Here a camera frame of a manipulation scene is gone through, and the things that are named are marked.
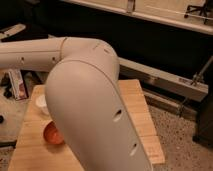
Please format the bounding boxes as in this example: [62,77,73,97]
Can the metal tripod stand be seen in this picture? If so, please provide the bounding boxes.
[177,56,213,117]

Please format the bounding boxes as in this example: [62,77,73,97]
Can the metal floor rail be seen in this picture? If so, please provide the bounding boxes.
[119,58,209,102]

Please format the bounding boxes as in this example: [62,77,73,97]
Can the distant black chair base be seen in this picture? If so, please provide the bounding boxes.
[184,0,213,23]

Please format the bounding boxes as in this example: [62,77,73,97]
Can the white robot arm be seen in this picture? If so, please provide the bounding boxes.
[0,37,153,171]

